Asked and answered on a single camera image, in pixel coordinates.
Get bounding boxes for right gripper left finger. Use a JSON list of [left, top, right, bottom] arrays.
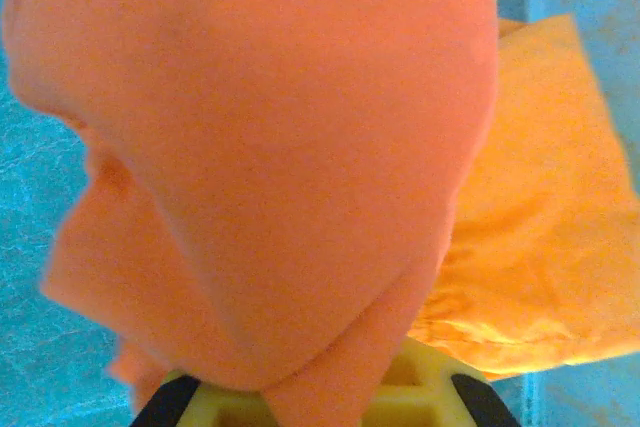
[[130, 369, 275, 427]]

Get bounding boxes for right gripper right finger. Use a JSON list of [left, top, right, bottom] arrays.
[[360, 337, 521, 427]]

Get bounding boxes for red-orange shorts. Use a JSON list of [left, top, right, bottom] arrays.
[[0, 0, 501, 427]]

